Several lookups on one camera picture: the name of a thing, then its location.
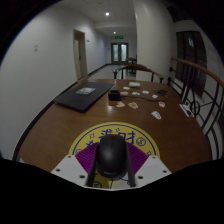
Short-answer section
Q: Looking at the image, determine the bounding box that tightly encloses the dark window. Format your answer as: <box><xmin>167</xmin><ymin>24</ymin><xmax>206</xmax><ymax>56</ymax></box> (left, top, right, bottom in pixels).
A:
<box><xmin>175</xmin><ymin>30</ymin><xmax>208</xmax><ymax>98</ymax></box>

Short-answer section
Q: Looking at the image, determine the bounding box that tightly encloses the wooden armchair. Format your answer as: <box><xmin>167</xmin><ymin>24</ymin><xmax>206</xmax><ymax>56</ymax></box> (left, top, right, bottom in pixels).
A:
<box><xmin>112</xmin><ymin>63</ymin><xmax>165</xmax><ymax>84</ymax></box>

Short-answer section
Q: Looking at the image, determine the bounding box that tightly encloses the small black box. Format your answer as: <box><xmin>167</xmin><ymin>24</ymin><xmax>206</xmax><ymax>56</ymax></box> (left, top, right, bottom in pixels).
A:
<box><xmin>107</xmin><ymin>89</ymin><xmax>122</xmax><ymax>102</ymax></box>

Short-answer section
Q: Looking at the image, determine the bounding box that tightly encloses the round yellow cartoon mouse pad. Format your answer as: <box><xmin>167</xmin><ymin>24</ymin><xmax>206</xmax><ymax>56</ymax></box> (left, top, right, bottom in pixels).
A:
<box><xmin>68</xmin><ymin>121</ymin><xmax>161</xmax><ymax>190</ymax></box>

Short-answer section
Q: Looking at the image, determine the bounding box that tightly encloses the black computer mouse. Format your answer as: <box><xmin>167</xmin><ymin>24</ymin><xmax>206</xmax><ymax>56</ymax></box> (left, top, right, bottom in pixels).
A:
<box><xmin>95</xmin><ymin>133</ymin><xmax>129</xmax><ymax>179</ymax></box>

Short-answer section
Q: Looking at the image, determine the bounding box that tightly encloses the double glass door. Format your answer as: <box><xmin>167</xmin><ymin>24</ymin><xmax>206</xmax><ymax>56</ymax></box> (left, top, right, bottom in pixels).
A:
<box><xmin>110</xmin><ymin>42</ymin><xmax>129</xmax><ymax>65</ymax></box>

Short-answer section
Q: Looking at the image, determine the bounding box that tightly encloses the open side door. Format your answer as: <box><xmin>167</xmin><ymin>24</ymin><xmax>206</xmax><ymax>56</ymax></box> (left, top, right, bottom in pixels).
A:
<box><xmin>72</xmin><ymin>29</ymin><xmax>89</xmax><ymax>80</ymax></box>

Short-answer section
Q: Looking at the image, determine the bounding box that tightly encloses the dark closed laptop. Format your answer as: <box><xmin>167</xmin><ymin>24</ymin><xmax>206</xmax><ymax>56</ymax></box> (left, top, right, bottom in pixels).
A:
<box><xmin>53</xmin><ymin>81</ymin><xmax>116</xmax><ymax>113</ymax></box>

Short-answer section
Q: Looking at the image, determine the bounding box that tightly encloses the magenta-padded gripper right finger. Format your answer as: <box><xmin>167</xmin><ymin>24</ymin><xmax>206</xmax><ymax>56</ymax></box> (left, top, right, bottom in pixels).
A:
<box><xmin>126</xmin><ymin>143</ymin><xmax>173</xmax><ymax>188</ymax></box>

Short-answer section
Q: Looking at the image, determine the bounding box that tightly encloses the black railing with wooden handrail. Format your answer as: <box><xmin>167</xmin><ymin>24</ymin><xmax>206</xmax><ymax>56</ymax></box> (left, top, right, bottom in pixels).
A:
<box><xmin>167</xmin><ymin>56</ymin><xmax>224</xmax><ymax>161</ymax></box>

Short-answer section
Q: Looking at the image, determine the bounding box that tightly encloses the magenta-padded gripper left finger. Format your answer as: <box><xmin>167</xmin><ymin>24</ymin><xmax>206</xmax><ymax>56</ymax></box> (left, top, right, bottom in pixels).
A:
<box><xmin>50</xmin><ymin>143</ymin><xmax>100</xmax><ymax>188</ymax></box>

